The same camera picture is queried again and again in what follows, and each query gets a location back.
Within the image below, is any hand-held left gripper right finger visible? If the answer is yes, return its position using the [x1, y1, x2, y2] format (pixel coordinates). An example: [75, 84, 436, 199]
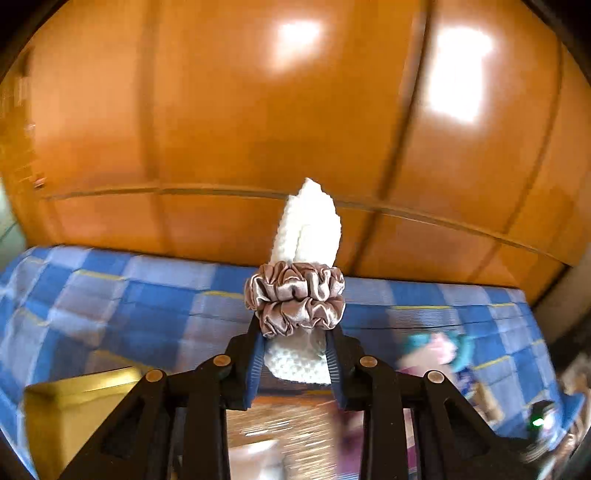
[324, 329, 532, 480]

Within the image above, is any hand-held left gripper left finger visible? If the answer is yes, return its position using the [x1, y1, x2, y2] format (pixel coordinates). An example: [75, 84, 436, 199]
[58, 318, 267, 480]

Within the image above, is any taupe satin scrunchie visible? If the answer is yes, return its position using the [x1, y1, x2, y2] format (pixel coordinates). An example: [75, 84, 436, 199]
[244, 261, 347, 340]

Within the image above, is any white knitted cloth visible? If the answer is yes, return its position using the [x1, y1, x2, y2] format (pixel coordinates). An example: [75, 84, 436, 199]
[261, 176, 342, 384]

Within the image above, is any teal and pink soft toy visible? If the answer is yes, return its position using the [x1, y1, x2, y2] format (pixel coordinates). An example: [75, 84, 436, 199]
[398, 332, 476, 393]

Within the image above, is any blue plaid bed sheet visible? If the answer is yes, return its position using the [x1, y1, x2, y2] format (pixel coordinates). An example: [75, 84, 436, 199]
[0, 244, 585, 480]

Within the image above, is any gold box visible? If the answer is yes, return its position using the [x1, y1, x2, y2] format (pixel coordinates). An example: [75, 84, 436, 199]
[23, 366, 145, 480]

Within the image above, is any wooden wardrobe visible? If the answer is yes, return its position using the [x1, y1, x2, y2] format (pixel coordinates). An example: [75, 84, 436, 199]
[0, 0, 591, 305]

